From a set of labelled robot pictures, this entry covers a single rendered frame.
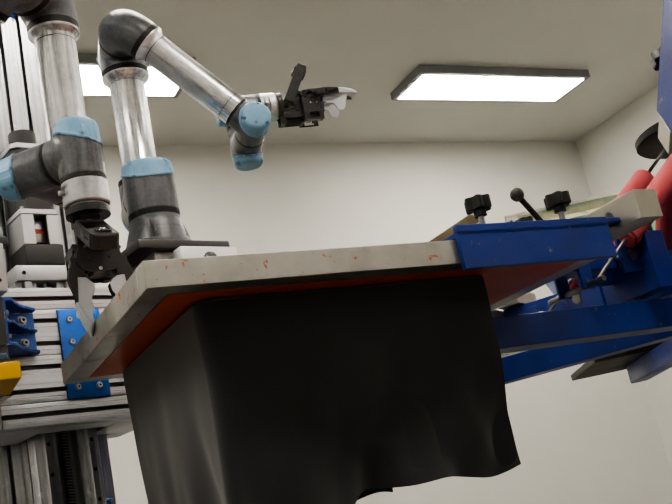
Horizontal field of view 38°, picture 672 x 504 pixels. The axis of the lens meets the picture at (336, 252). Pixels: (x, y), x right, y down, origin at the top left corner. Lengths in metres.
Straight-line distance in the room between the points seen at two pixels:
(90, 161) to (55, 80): 0.28
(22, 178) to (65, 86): 0.25
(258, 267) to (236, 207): 4.72
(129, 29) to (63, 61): 0.53
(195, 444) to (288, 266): 0.30
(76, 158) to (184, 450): 0.50
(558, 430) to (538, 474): 0.35
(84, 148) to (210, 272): 0.42
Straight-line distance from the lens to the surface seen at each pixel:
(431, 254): 1.46
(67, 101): 1.85
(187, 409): 1.45
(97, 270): 1.57
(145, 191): 2.19
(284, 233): 6.10
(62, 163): 1.64
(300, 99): 2.53
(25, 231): 2.14
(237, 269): 1.31
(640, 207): 1.67
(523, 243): 1.55
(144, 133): 2.42
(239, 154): 2.43
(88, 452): 2.07
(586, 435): 6.89
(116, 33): 2.41
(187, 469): 1.48
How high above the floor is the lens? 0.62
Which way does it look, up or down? 15 degrees up
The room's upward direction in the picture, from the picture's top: 12 degrees counter-clockwise
